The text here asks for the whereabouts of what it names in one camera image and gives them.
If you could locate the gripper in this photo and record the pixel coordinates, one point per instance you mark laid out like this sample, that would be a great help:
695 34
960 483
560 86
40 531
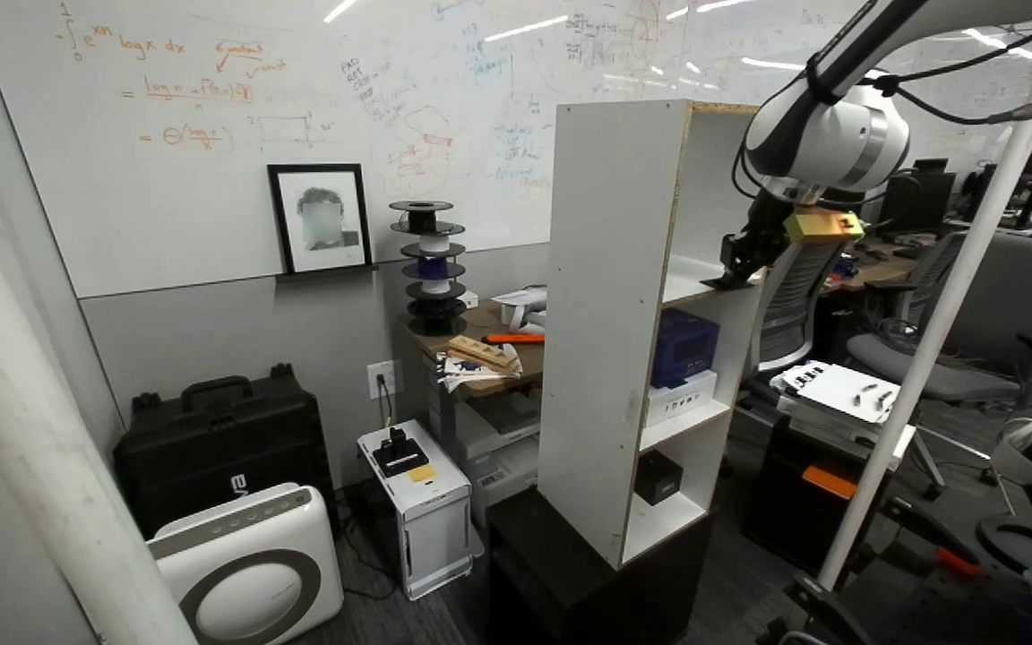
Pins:
769 224

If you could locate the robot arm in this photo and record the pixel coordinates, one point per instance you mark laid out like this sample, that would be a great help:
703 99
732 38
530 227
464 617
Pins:
838 134

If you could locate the white open shelf unit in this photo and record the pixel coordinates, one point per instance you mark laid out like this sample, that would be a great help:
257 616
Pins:
601 340

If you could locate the mesh office chair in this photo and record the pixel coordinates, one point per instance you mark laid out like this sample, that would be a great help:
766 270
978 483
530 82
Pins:
794 305

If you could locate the blue box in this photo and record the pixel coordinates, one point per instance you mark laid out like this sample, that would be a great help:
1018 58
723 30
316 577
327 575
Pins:
684 348

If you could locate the white flat box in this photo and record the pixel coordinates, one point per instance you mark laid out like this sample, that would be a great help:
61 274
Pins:
682 399

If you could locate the monitor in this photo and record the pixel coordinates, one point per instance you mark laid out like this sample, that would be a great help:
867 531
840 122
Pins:
917 199

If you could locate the white stand pole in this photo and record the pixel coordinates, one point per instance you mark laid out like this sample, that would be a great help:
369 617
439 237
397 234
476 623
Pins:
946 313
41 466

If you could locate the white device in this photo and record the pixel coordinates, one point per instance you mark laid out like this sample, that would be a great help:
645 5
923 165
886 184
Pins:
520 305

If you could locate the small black box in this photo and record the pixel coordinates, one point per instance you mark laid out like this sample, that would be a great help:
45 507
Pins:
657 477

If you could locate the wooden desk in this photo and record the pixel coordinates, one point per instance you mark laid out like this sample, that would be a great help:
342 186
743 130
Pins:
529 358

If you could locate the orange tool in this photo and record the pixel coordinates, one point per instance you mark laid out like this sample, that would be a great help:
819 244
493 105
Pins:
516 339

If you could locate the black box with orange label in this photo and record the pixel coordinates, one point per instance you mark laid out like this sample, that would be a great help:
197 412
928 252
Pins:
803 502

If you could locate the grey office chair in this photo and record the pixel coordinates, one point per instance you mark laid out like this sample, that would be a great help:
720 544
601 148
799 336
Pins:
1009 305

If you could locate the wooden block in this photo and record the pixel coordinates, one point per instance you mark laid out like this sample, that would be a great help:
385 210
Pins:
483 354

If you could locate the printed booklet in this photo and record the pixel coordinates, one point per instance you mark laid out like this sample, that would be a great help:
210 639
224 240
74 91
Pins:
462 374

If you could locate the grey printer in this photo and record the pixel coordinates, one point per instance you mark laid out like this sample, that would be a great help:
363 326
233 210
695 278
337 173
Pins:
498 448

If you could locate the stack of filament spools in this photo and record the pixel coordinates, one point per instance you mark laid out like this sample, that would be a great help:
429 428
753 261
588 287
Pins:
429 269

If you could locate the black cabinet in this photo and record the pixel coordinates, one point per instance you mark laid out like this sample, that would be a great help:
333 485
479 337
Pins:
561 582

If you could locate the yellow sticky note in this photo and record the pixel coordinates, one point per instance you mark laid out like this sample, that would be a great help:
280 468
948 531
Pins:
422 473

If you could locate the black device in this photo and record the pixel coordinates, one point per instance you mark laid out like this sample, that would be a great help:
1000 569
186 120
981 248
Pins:
399 455

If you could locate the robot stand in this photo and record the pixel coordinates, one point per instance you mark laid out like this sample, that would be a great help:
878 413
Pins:
919 618

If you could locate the white computer tower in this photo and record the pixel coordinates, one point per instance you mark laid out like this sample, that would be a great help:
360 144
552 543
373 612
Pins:
431 528

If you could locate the framed portrait picture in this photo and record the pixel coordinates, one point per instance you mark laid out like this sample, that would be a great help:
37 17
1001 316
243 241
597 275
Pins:
321 219

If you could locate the whiteboard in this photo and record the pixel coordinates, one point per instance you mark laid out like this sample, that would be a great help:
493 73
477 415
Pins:
211 107

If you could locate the black hard case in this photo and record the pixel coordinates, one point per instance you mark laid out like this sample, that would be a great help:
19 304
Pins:
220 448

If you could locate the white air purifier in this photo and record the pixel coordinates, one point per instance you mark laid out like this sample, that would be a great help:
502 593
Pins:
247 573

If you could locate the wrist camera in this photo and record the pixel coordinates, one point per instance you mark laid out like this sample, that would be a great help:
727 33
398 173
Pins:
825 227

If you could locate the wall socket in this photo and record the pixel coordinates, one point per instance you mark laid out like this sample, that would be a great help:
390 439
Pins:
382 378

